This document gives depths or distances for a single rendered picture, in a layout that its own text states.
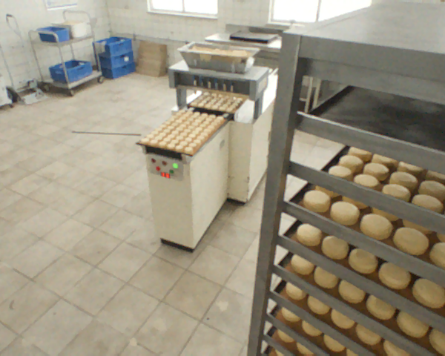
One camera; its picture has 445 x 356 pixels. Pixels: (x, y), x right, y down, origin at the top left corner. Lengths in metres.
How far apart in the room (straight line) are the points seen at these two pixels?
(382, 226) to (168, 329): 1.77
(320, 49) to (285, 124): 0.12
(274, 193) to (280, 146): 0.10
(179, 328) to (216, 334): 0.24
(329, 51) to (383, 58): 0.07
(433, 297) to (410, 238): 0.11
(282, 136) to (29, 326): 2.19
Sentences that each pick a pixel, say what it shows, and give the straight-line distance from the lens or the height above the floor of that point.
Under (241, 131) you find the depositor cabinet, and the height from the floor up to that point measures 0.76.
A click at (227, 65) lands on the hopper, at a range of 2.57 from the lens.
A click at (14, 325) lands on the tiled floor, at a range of 2.57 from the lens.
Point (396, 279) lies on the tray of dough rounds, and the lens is 0.71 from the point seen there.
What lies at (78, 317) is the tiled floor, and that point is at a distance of 2.44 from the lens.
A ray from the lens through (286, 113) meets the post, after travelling 0.54.
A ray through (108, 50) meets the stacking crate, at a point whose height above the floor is 0.50.
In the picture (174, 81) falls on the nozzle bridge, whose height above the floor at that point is 1.08.
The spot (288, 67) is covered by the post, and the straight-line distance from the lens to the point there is 0.52.
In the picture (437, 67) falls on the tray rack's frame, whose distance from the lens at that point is 0.46.
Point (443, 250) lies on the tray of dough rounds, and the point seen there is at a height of 1.51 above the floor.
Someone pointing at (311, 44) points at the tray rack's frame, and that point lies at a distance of 0.50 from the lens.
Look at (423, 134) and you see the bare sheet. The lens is 0.63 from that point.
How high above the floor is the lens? 1.91
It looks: 34 degrees down
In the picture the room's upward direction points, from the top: straight up
